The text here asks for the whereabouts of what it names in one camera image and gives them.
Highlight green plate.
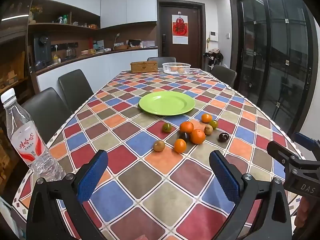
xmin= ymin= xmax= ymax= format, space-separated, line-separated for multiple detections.
xmin=139 ymin=91 xmax=196 ymax=116

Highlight clear plastic water bottle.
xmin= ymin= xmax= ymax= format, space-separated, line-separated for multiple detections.
xmin=0 ymin=88 xmax=67 ymax=182

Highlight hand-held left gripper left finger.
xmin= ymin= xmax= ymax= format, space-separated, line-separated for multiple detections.
xmin=26 ymin=149 xmax=109 ymax=240

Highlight black water dispenser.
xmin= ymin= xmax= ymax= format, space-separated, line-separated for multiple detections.
xmin=33 ymin=34 xmax=52 ymax=70

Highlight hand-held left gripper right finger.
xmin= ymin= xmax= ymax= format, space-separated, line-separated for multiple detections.
xmin=209 ymin=150 xmax=293 ymax=240

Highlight red and white door poster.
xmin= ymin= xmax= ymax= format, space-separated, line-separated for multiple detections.
xmin=172 ymin=15 xmax=188 ymax=45

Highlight dark wooden door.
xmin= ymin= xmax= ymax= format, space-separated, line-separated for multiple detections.
xmin=157 ymin=0 xmax=205 ymax=68

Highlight black framed glass doors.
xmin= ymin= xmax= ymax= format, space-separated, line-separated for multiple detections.
xmin=230 ymin=0 xmax=315 ymax=133

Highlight dark leather chair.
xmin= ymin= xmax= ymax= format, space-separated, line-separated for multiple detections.
xmin=147 ymin=57 xmax=176 ymax=68
xmin=21 ymin=87 xmax=73 ymax=143
xmin=58 ymin=69 xmax=94 ymax=114
xmin=211 ymin=64 xmax=237 ymax=88

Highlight white upper cabinets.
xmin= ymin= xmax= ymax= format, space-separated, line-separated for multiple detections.
xmin=33 ymin=0 xmax=157 ymax=29

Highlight pile of clothes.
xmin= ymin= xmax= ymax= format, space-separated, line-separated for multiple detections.
xmin=204 ymin=49 xmax=224 ymax=72

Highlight large orange mandarin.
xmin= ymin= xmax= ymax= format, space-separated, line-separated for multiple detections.
xmin=190 ymin=129 xmax=206 ymax=145

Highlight white sideboard counter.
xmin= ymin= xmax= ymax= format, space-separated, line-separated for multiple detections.
xmin=36 ymin=47 xmax=158 ymax=93

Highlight person's right hand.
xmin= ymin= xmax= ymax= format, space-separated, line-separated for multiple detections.
xmin=293 ymin=197 xmax=312 ymax=233

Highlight white plastic basket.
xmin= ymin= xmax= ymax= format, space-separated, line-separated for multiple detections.
xmin=162 ymin=62 xmax=191 ymax=75

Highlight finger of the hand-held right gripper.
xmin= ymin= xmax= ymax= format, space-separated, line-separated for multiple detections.
xmin=266 ymin=141 xmax=308 ymax=171
xmin=294 ymin=132 xmax=320 ymax=153

